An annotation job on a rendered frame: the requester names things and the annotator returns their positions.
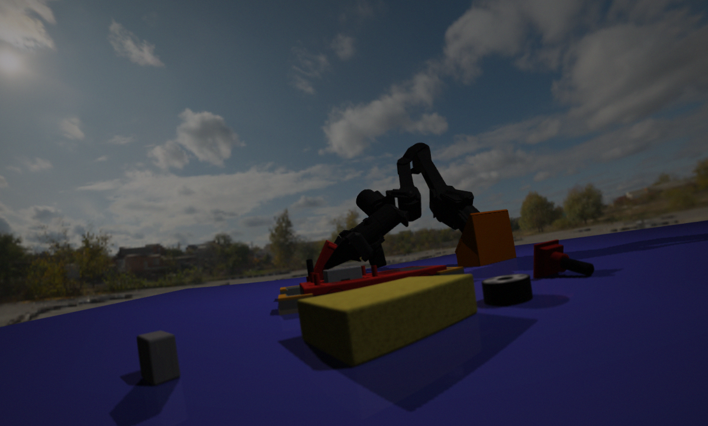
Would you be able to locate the olive yellow rectangular block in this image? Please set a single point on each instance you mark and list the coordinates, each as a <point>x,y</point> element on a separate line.
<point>363,324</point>

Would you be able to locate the black toy tyre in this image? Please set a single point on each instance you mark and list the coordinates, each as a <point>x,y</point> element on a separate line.
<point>507,290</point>

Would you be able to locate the red car hood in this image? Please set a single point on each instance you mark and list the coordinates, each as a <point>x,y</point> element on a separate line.
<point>326,252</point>

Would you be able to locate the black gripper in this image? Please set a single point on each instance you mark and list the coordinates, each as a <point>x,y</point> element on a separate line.
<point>355,243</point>

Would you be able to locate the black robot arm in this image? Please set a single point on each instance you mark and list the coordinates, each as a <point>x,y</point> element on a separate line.
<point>448,205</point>

